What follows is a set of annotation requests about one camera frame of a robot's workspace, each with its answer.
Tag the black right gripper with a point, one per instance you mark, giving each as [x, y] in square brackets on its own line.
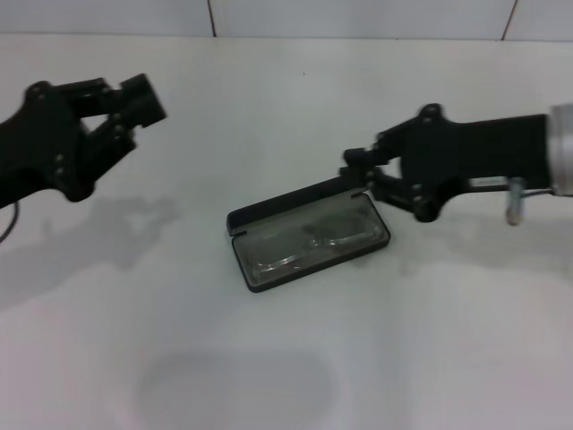
[474, 148]

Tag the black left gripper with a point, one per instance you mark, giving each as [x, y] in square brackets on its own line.
[40, 143]

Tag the clear white glasses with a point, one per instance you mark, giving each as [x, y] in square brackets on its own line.
[322, 244]

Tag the black glasses case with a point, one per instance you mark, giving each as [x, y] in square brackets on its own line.
[277, 201]

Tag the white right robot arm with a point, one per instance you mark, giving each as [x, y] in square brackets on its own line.
[563, 148]

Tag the right gripper metal connector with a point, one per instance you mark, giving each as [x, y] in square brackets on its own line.
[514, 201]

